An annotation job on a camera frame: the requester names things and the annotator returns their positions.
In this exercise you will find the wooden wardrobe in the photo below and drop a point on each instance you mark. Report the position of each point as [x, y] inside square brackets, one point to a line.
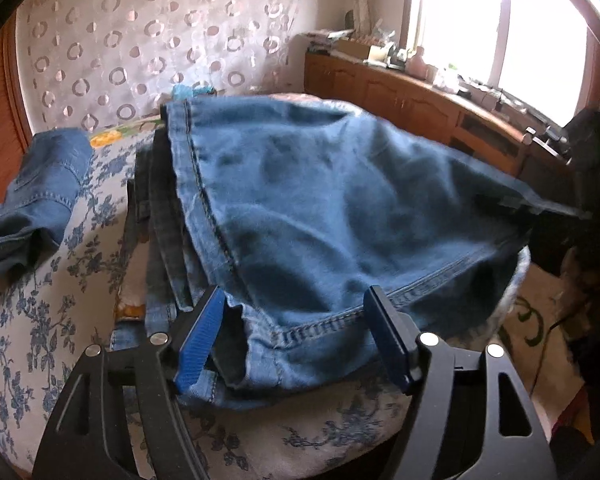
[5, 110]

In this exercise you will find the light blue denim pants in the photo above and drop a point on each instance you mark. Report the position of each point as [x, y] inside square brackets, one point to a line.
[35, 195]

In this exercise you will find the wooden cabinet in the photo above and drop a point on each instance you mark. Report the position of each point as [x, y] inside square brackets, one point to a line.
[405, 105]

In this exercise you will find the pink bottle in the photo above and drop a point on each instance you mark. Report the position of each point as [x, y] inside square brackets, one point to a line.
[417, 62]

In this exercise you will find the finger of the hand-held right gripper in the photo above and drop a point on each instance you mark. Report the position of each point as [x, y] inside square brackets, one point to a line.
[540, 206]

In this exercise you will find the circle-patterned sheer cloth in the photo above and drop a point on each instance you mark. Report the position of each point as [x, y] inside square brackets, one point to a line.
[155, 35]

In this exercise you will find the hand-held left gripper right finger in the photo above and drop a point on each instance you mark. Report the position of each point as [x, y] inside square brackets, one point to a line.
[387, 340]

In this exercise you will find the cardboard box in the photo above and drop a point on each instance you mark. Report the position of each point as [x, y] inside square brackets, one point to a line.
[355, 47]

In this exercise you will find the white blue-flowered bed sheet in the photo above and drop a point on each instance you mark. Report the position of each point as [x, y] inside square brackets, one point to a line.
[45, 320]

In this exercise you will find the small teal cloth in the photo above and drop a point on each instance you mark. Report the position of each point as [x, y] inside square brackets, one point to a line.
[192, 92]

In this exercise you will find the window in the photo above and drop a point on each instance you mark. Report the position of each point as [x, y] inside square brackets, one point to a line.
[480, 25]

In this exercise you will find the dark denim pants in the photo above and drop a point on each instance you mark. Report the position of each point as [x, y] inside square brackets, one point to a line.
[152, 220]

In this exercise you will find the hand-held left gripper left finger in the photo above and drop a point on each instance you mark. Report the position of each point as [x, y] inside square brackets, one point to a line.
[200, 340]

